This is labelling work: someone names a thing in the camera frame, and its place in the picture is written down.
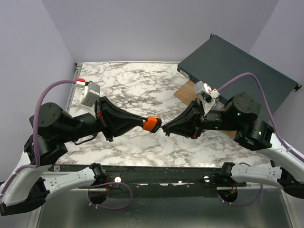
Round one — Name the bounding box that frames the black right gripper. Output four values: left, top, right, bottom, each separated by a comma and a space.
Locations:
163, 98, 240, 140

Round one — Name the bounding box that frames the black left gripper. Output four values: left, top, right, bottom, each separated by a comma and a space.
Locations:
59, 95, 144, 143

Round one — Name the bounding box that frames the orange black padlock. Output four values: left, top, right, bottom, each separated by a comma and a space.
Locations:
142, 116, 162, 133

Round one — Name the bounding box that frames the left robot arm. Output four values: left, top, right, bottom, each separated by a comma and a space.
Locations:
0, 97, 148, 216

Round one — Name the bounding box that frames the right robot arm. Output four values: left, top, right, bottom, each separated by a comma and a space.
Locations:
162, 93, 304, 199

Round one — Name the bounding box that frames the wooden board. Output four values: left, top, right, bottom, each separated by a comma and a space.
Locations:
173, 80, 236, 139

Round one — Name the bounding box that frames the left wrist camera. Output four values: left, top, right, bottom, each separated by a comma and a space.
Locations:
80, 81, 100, 117

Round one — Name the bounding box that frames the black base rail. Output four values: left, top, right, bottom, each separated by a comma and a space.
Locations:
54, 163, 247, 199

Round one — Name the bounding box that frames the dark network switch box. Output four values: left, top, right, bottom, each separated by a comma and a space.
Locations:
177, 33, 302, 119

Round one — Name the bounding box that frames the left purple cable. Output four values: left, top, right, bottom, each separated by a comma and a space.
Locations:
0, 79, 79, 198

